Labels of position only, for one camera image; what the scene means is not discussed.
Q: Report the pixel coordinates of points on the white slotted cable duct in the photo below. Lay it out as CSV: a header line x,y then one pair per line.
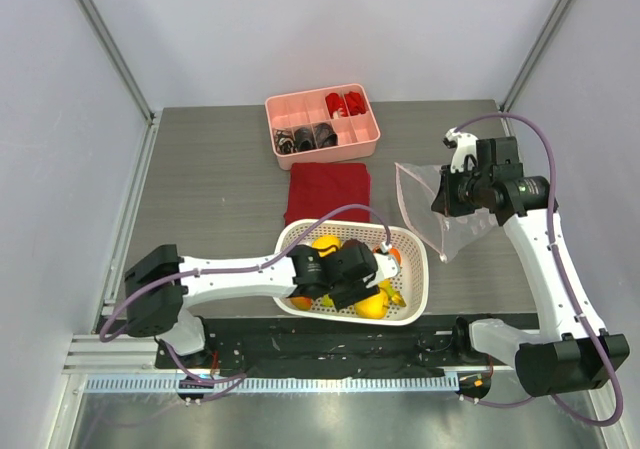
x,y
177,383

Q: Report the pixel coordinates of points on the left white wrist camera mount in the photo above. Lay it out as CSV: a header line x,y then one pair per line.
x,y
387,266

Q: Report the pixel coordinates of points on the dark brown rolled item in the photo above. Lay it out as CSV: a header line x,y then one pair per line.
x,y
324,135

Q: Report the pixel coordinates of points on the dark red apple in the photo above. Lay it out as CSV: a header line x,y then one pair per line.
x,y
353,243

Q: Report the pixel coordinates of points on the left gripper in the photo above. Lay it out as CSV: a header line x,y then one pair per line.
x,y
361,290

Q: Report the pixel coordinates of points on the aluminium frame post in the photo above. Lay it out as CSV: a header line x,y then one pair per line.
x,y
550,28
116,58

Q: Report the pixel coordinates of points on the black white patterned item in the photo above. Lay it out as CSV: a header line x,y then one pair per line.
x,y
284,141

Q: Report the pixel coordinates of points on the yellow lemon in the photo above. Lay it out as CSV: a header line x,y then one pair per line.
x,y
326,245

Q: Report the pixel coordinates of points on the clear zip top bag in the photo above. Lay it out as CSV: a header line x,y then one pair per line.
x,y
416,189

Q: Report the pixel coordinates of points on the red item in organizer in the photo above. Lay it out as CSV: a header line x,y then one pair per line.
x,y
335,106
355,103

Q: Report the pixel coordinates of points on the pink divided organizer box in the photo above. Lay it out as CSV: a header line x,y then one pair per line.
x,y
331,124

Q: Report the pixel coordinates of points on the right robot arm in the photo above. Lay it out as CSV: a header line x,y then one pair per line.
x,y
562,357

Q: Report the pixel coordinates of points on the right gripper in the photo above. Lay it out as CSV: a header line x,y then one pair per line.
x,y
445,190

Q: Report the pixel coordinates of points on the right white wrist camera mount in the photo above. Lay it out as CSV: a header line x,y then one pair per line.
x,y
465,149

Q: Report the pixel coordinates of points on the left aluminium frame post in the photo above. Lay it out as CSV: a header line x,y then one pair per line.
x,y
116,58

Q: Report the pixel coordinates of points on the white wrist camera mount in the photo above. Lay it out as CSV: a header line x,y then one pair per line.
x,y
465,149
387,266

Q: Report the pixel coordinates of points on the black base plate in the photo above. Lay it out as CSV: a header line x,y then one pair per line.
x,y
305,348

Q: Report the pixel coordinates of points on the red yellow mango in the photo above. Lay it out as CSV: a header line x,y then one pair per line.
x,y
301,303

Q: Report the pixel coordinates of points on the yellow banana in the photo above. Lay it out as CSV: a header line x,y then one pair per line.
x,y
394,295

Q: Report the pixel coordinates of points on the dark grey rolled item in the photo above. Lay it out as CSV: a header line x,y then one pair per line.
x,y
303,139

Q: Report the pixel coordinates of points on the white perforated plastic basket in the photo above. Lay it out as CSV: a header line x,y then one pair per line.
x,y
412,282

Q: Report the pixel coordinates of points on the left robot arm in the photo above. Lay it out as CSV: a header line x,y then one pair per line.
x,y
164,286

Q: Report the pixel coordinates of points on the right aluminium frame post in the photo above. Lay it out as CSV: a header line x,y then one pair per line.
x,y
550,28

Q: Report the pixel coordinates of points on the orange fruit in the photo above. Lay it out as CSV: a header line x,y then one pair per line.
x,y
396,255

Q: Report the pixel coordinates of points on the folded red cloth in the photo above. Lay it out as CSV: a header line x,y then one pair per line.
x,y
316,189

